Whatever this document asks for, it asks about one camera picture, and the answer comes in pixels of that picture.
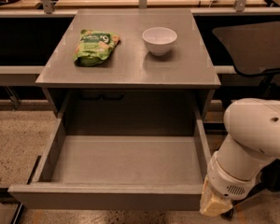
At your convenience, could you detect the green snack bag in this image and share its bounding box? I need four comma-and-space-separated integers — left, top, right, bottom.
73, 30, 120, 67

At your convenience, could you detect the grey top drawer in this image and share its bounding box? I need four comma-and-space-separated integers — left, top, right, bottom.
7, 91, 218, 212

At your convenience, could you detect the white bowl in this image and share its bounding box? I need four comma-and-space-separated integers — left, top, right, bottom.
142, 27, 177, 56

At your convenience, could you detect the black metal floor stand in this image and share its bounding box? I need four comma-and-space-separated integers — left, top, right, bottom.
0, 155, 41, 224

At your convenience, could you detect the black office chair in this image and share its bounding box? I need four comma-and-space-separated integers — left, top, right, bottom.
213, 21, 280, 215

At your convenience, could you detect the grey drawer cabinet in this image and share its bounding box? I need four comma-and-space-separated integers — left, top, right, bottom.
36, 8, 220, 113

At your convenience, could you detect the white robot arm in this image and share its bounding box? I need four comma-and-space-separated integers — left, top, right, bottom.
200, 98, 280, 217

